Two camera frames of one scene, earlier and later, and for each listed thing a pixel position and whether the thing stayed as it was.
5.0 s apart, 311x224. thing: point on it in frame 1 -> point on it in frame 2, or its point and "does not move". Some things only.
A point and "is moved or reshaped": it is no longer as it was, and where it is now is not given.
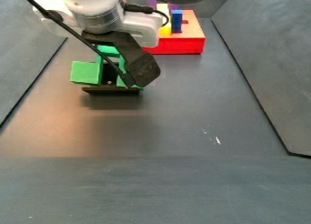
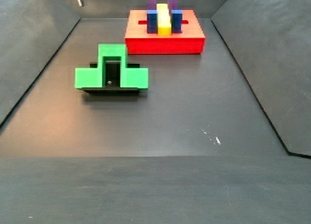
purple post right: (153, 3) does not move
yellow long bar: (166, 31) does not move
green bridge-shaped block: (87, 73) is moved or reshaped
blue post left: (177, 21) does not move
